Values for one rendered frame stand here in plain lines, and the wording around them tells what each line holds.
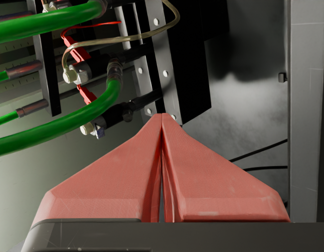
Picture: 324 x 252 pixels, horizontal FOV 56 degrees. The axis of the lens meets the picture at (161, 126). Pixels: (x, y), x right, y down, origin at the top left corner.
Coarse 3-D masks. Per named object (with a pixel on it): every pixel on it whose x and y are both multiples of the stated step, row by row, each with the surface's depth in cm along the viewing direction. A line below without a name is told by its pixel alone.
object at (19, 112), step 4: (20, 108) 57; (12, 112) 56; (16, 112) 56; (20, 112) 56; (0, 116) 55; (4, 116) 55; (8, 116) 55; (12, 116) 56; (16, 116) 56; (20, 116) 56; (0, 120) 54; (4, 120) 55; (8, 120) 55; (0, 124) 55
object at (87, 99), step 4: (80, 88) 48; (84, 88) 48; (80, 92) 48; (84, 92) 47; (88, 92) 48; (92, 92) 48; (84, 96) 47; (88, 96) 47; (92, 96) 47; (84, 100) 48; (88, 100) 47; (92, 100) 47
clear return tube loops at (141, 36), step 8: (176, 8) 38; (176, 16) 37; (168, 24) 36; (144, 32) 35; (152, 32) 35; (88, 40) 37; (96, 40) 37; (104, 40) 36; (112, 40) 36; (120, 40) 35; (128, 40) 35; (72, 48) 39; (64, 56) 40; (64, 64) 40
